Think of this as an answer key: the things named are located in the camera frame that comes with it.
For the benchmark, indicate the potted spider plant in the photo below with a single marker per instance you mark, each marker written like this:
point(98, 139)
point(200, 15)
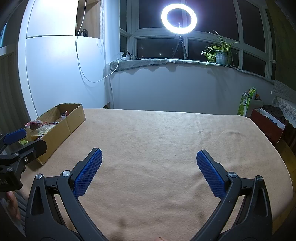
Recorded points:
point(221, 51)

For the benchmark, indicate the person left hand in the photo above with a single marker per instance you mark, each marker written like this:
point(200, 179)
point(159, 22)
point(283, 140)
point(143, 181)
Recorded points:
point(13, 205)

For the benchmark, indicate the green candy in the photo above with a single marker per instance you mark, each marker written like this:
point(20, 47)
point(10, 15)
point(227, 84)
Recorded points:
point(23, 142)

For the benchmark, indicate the white lace cloth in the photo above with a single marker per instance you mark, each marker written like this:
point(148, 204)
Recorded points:
point(288, 109)

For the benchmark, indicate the white ring light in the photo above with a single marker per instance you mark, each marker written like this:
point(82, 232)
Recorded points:
point(179, 18)

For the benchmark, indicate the brown cardboard box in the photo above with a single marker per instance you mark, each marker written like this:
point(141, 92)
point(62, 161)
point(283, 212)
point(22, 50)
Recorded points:
point(62, 128)

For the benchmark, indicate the red date snack packet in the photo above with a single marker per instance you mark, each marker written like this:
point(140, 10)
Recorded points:
point(64, 115)
point(34, 125)

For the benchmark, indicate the packaged yellow cake slice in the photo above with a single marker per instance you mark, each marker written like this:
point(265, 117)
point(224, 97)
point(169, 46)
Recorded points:
point(43, 130)

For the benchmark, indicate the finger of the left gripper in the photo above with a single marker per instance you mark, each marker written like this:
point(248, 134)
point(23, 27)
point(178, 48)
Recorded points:
point(13, 137)
point(23, 156)

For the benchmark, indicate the red storage box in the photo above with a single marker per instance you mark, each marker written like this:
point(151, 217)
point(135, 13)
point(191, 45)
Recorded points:
point(269, 125)

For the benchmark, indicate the green white carton box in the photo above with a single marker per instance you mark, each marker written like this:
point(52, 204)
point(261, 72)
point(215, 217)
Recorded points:
point(245, 101)

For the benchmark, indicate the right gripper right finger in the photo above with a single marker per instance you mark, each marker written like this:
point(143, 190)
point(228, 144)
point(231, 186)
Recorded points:
point(244, 210)

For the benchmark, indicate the grey windowsill cloth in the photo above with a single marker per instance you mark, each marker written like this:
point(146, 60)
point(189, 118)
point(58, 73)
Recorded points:
point(122, 65)

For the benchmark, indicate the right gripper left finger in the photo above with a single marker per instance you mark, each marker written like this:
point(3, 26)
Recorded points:
point(54, 211)

